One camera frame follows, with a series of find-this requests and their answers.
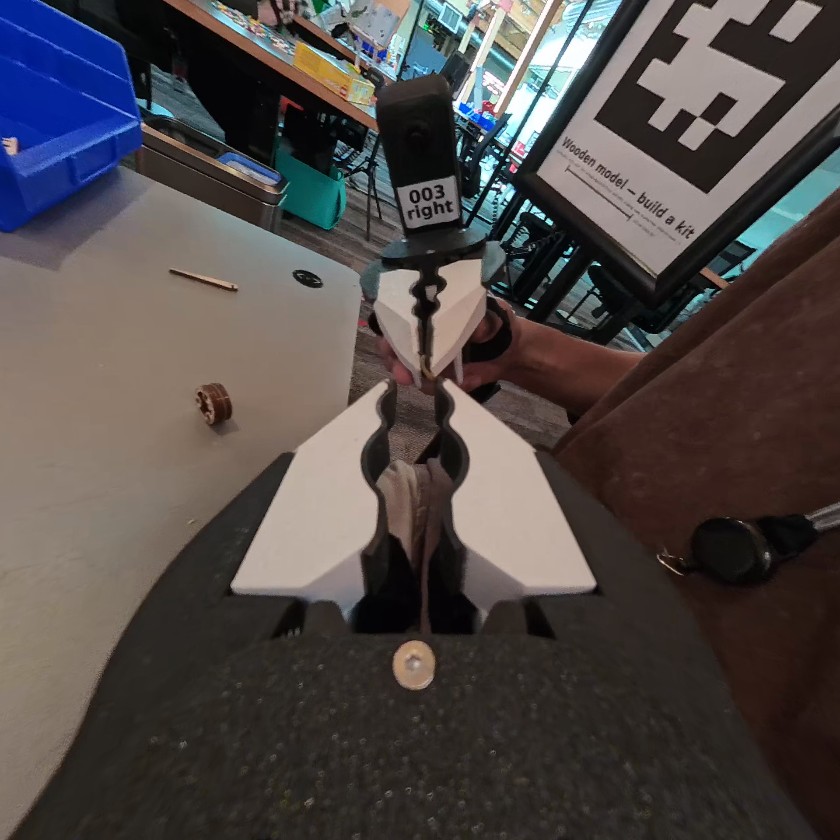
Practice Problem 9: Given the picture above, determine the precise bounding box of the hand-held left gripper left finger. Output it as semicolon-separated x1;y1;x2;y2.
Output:
231;379;401;621

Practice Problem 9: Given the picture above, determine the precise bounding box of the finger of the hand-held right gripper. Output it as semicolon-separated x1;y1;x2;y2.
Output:
373;269;424;389
425;261;488;387

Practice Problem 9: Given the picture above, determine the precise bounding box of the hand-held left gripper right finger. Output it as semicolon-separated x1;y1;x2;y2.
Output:
433;379;598;624

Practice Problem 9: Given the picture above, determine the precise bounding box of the person's right forearm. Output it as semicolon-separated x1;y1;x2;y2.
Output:
525;318;647;421

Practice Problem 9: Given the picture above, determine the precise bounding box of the grey desk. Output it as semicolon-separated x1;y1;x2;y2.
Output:
0;164;363;840

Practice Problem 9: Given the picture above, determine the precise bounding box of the person's right hand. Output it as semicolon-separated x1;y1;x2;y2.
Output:
375;298;534;398

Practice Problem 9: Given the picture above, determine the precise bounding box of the black office chair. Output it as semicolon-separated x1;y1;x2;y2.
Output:
458;113;521;206

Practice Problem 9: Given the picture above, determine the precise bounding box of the yellow cardboard box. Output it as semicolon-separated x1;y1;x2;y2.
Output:
292;42;377;106

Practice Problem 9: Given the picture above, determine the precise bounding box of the teal storage bin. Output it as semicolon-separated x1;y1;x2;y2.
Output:
276;147;347;231

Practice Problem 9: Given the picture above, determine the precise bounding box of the round wooden gear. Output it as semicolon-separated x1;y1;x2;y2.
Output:
194;382;234;427

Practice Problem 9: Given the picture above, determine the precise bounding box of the long wooden table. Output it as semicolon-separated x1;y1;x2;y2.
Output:
163;0;395;129

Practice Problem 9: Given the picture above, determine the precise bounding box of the thin wooden stick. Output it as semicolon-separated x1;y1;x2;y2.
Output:
168;268;239;292

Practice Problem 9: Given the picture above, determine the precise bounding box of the black badge reel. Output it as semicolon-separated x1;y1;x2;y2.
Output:
658;502;840;586

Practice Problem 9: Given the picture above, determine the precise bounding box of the stainless steel trash can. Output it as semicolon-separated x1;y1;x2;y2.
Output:
140;121;290;232

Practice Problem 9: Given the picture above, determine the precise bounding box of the person's brown clothing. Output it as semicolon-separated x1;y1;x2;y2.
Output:
553;190;840;840

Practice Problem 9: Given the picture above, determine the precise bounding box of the framed marker sign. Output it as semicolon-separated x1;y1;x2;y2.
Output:
508;0;840;309

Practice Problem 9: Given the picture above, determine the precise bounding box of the blue plastic bin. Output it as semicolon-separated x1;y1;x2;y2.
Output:
0;0;144;234

